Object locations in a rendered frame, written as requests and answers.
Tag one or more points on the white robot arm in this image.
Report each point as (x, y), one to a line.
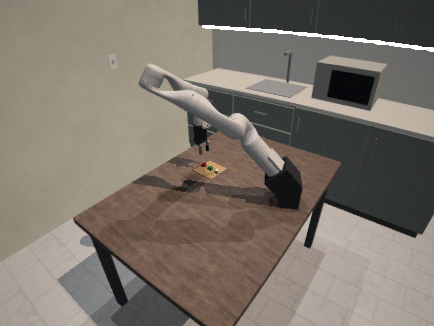
(192, 99)

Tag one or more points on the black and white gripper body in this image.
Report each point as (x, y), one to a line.
(200, 135)

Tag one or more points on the tan square mat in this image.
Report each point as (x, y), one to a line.
(210, 173)

